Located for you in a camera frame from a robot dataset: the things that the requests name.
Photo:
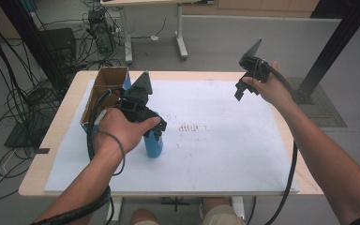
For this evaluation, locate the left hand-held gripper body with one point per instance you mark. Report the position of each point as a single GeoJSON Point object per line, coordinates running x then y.
{"type": "Point", "coordinates": [136, 100]}

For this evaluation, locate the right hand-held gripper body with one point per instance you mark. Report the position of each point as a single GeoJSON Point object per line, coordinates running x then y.
{"type": "Point", "coordinates": [256, 67]}

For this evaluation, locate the blue cup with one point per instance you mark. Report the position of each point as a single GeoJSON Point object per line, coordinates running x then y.
{"type": "Point", "coordinates": [153, 148]}

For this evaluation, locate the cardboard box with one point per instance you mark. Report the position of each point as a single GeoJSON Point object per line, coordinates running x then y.
{"type": "Point", "coordinates": [106, 78]}

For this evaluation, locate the person's right hand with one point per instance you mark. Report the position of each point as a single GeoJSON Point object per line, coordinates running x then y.
{"type": "Point", "coordinates": [275, 90]}

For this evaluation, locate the person's left hand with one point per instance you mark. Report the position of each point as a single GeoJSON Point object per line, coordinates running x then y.
{"type": "Point", "coordinates": [118, 131]}

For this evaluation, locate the white paper sheet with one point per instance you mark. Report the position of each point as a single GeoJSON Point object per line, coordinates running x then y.
{"type": "Point", "coordinates": [218, 150]}

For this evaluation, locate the white table leg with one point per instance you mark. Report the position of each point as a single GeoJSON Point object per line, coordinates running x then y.
{"type": "Point", "coordinates": [115, 209]}
{"type": "Point", "coordinates": [238, 207]}

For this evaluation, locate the person's left leg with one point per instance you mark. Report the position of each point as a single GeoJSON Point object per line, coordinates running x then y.
{"type": "Point", "coordinates": [143, 218]}

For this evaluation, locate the person's leg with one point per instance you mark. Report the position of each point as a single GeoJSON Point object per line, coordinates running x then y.
{"type": "Point", "coordinates": [222, 212]}
{"type": "Point", "coordinates": [143, 218]}

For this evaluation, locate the black case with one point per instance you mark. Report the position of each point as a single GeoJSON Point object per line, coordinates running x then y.
{"type": "Point", "coordinates": [59, 43]}

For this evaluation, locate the white desk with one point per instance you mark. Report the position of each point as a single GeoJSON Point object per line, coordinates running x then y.
{"type": "Point", "coordinates": [156, 2]}

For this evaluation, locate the person's right leg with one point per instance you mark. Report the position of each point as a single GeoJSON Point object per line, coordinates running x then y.
{"type": "Point", "coordinates": [222, 212]}

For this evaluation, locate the black tape strip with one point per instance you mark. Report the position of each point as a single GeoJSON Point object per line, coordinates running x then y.
{"type": "Point", "coordinates": [42, 150]}

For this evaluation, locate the black metal post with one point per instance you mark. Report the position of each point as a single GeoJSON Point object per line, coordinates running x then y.
{"type": "Point", "coordinates": [34, 40]}
{"type": "Point", "coordinates": [334, 47]}

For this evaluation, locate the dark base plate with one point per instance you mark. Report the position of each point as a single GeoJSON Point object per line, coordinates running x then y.
{"type": "Point", "coordinates": [22, 137]}

